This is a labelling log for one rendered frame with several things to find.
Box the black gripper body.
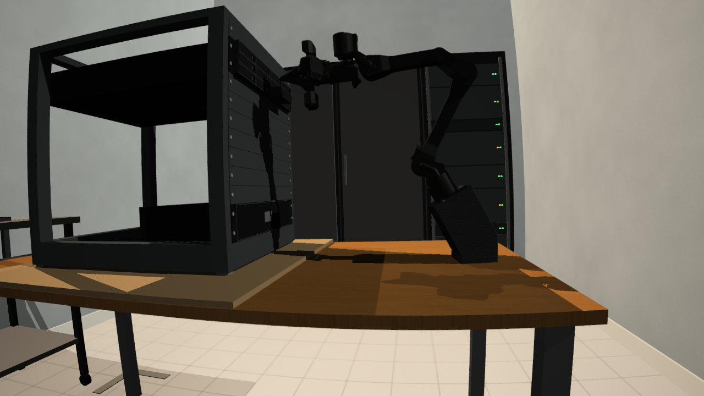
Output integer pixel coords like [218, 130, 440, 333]
[302, 40, 336, 111]

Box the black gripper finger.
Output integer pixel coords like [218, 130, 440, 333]
[280, 62, 306, 78]
[280, 75, 307, 91]

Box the black open rack frame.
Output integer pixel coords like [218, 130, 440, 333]
[27, 5, 295, 276]

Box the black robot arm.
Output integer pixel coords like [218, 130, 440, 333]
[300, 32, 478, 203]

